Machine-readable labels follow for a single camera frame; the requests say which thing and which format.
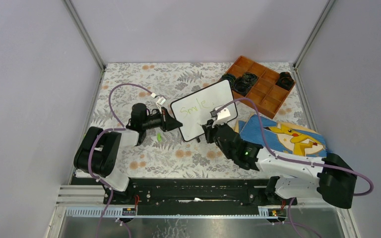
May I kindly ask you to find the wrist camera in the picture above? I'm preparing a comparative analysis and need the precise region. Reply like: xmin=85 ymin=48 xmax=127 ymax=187
xmin=210 ymin=107 xmax=231 ymax=127
xmin=150 ymin=93 xmax=166 ymax=113

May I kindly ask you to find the black rings compartment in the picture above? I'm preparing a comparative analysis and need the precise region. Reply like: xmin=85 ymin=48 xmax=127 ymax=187
xmin=220 ymin=73 xmax=237 ymax=87
xmin=233 ymin=72 xmax=259 ymax=97
xmin=275 ymin=71 xmax=294 ymax=91

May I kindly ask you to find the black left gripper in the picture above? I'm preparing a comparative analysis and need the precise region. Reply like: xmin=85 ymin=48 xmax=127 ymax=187
xmin=142 ymin=107 xmax=183 ymax=132

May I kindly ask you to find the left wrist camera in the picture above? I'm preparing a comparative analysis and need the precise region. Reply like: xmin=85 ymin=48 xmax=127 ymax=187
xmin=150 ymin=93 xmax=166 ymax=113

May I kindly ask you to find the orange wooden compartment tray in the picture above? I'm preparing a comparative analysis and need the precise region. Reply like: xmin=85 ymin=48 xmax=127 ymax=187
xmin=220 ymin=56 xmax=296 ymax=119

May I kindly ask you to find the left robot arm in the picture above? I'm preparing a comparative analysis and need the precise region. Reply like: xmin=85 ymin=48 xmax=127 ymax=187
xmin=73 ymin=103 xmax=183 ymax=204

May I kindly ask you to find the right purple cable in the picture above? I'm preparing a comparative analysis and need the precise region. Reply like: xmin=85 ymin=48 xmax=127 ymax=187
xmin=215 ymin=97 xmax=375 ymax=197

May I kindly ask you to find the white whiteboard black frame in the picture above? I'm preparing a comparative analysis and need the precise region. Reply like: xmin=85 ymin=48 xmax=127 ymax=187
xmin=170 ymin=80 xmax=234 ymax=142

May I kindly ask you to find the black rings left compartment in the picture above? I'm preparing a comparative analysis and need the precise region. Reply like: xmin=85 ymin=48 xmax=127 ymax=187
xmin=220 ymin=73 xmax=237 ymax=87

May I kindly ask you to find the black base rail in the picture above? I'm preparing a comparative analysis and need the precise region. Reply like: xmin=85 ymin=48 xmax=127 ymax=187
xmin=98 ymin=178 xmax=298 ymax=218

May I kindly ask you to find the blue Pikachu cloth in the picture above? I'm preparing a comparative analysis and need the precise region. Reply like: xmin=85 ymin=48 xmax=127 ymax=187
xmin=234 ymin=114 xmax=327 ymax=157

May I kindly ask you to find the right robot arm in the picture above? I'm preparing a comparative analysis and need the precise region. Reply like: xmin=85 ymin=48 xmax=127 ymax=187
xmin=202 ymin=120 xmax=358 ymax=209

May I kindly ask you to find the black rings middle compartment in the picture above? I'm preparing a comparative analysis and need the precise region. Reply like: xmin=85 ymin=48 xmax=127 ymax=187
xmin=233 ymin=72 xmax=259 ymax=97

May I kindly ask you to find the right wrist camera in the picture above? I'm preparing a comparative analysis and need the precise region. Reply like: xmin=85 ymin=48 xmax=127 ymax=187
xmin=210 ymin=107 xmax=231 ymax=127

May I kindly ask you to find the black rings right compartment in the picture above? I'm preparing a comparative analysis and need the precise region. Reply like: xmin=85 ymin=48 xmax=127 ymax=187
xmin=275 ymin=71 xmax=294 ymax=91

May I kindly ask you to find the floral tablecloth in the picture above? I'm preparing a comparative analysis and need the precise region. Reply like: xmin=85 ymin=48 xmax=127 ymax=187
xmin=75 ymin=62 xmax=310 ymax=179

